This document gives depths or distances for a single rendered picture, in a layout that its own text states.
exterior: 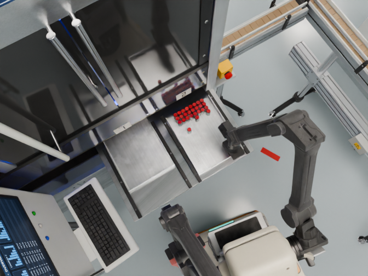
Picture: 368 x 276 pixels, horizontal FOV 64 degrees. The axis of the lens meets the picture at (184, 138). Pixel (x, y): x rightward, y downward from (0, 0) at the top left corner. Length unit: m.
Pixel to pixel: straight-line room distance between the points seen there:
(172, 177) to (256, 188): 1.06
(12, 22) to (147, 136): 0.98
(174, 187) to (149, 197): 0.13
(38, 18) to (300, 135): 0.72
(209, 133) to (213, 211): 0.96
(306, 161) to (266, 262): 0.33
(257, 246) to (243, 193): 1.38
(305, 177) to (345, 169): 1.69
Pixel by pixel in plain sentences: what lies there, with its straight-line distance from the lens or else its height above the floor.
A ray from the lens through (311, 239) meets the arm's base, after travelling 1.22.
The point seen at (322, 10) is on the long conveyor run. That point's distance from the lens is 1.94.
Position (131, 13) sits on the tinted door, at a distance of 0.87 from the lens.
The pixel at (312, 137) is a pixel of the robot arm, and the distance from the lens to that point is 0.93.
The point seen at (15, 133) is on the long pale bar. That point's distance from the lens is 0.98.
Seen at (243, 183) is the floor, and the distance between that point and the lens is 2.42.
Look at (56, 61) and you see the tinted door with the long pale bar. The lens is 0.90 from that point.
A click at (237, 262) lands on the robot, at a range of 1.04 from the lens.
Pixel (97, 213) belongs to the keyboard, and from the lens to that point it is 1.62.
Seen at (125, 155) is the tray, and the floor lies 0.88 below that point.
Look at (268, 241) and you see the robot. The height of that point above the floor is 1.34.
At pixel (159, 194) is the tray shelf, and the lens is 1.51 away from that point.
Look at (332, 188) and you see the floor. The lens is 2.62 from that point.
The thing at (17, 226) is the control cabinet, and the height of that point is 1.28.
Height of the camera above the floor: 2.38
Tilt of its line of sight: 75 degrees down
